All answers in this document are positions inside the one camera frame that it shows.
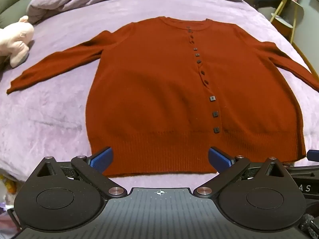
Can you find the colourful patterned cloth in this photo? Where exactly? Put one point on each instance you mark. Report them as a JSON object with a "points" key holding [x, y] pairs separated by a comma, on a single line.
{"points": [[6, 189]]}

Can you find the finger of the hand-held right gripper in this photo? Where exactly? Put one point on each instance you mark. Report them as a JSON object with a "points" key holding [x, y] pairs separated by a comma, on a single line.
{"points": [[313, 154]]}

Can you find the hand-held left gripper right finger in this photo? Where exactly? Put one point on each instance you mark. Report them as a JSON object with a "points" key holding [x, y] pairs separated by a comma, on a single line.
{"points": [[220, 159]]}

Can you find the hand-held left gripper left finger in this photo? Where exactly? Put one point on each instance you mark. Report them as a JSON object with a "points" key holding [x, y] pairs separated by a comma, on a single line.
{"points": [[101, 158]]}

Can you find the purple bed sheet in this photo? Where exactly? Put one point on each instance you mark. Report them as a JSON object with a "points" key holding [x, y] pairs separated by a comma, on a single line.
{"points": [[49, 119]]}

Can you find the red knit button cardigan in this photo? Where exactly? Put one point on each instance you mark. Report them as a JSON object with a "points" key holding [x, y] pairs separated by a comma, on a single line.
{"points": [[149, 92]]}

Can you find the yellow side table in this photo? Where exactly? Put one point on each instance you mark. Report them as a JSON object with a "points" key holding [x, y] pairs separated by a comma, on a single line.
{"points": [[286, 22]]}

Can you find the pink plush toy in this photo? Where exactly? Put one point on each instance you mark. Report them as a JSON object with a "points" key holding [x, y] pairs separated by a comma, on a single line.
{"points": [[17, 39]]}

